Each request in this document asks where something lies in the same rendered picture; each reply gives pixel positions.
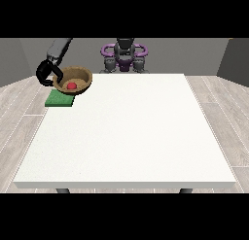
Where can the grey robot trunk purple rings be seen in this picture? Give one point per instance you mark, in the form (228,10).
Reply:
(124,56)

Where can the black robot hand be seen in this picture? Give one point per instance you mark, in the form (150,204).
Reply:
(45,72)

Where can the green square pad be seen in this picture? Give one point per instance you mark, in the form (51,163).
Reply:
(57,100)

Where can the small red ball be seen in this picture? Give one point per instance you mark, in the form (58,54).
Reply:
(71,85)

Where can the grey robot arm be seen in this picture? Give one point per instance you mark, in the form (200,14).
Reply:
(58,49)

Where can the dark table leg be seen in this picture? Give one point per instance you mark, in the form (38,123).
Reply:
(63,190)
(185,190)

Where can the brown wooden bowl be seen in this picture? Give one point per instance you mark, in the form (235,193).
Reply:
(78,76)

